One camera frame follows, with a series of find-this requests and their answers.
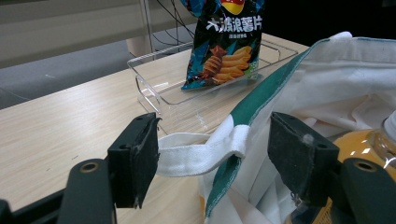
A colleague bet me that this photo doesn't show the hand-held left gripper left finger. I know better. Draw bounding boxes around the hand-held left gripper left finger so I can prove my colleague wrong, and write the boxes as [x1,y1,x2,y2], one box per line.
[106,112,162,209]

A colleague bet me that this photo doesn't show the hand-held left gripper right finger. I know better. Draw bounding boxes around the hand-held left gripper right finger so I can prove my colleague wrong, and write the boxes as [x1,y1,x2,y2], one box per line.
[266,111,341,208]

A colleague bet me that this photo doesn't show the orange juice bottle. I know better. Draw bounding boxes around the orange juice bottle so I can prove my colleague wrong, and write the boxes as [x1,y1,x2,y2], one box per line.
[289,110,396,224]

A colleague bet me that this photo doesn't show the clear plastic tray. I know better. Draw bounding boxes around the clear plastic tray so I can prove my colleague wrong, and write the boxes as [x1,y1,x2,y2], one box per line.
[126,38,299,134]

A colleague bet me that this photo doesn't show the white tote bag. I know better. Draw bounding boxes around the white tote bag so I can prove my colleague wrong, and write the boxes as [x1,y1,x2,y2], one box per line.
[152,31,396,224]

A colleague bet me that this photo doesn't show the blue potato chips bag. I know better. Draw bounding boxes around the blue potato chips bag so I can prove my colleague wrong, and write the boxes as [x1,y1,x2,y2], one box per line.
[180,0,265,91]

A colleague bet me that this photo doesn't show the black curtain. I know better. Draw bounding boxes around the black curtain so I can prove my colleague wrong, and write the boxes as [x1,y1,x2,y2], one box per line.
[261,0,396,48]

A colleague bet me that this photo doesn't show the beige wooden desk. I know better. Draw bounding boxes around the beige wooden desk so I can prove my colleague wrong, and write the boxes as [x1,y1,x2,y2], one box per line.
[0,0,200,70]

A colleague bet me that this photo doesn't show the black hanging cables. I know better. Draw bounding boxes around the black hanging cables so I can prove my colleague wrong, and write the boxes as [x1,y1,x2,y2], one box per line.
[148,0,197,59]

